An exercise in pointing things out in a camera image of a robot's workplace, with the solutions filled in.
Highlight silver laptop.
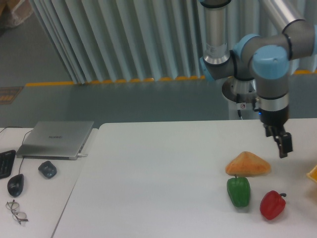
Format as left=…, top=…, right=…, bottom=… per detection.
left=16, top=121, right=94, bottom=160

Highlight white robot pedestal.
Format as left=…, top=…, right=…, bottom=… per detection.
left=222, top=77, right=260, bottom=120

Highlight black mouse cable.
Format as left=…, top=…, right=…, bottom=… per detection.
left=0, top=126, right=34, bottom=176

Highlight green bell pepper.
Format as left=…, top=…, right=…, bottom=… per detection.
left=226, top=177, right=251, bottom=207

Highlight red bell pepper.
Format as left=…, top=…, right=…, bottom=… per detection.
left=260, top=190, right=287, bottom=220

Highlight triangular orange bread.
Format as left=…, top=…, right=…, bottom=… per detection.
left=225, top=151, right=271, bottom=177

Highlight black keyboard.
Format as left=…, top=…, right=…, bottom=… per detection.
left=0, top=150, right=16, bottom=179

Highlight yellow tray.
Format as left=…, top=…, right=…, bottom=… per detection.
left=306, top=166, right=317, bottom=183

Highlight white usb plug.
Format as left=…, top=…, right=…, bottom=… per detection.
left=77, top=153, right=88, bottom=158

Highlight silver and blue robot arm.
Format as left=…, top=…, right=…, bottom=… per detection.
left=200, top=0, right=317, bottom=158

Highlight wire-rimmed eyeglasses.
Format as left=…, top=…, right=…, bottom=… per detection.
left=5, top=200, right=29, bottom=225

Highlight dark blue small dish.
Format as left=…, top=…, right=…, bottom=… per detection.
left=38, top=161, right=57, bottom=179

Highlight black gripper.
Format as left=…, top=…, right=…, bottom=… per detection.
left=260, top=106, right=293, bottom=158

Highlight black computer mouse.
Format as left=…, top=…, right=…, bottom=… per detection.
left=7, top=174, right=24, bottom=197

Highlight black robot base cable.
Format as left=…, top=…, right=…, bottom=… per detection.
left=236, top=93, right=243, bottom=120

